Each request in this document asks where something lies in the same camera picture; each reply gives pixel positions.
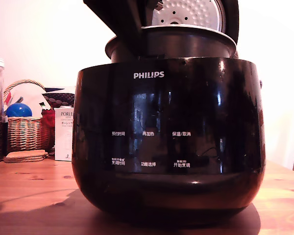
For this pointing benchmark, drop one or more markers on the dark metal pot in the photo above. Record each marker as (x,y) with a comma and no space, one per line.
(186,46)

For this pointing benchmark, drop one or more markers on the black rice cooker lid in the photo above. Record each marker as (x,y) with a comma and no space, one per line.
(231,22)

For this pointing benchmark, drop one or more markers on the black Philips rice cooker body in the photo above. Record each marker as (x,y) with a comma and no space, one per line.
(166,110)

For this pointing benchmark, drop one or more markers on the patterned brown bowl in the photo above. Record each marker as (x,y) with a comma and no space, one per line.
(60,99)

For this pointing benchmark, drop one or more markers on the small striped flag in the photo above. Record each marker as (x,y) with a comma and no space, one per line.
(44,106)

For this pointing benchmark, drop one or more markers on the white paper sheet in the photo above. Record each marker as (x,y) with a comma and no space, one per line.
(29,95)

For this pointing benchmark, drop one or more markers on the red knitted item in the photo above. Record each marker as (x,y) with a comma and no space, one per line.
(48,120)

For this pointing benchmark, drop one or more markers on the white Porlex box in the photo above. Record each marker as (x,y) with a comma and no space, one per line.
(63,137)

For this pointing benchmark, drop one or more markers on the blue ball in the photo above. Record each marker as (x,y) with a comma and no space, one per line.
(18,110)

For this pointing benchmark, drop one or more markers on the woven wicker basket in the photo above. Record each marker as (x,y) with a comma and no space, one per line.
(27,134)

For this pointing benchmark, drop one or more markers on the cork coaster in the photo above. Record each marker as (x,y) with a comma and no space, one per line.
(28,153)
(20,160)

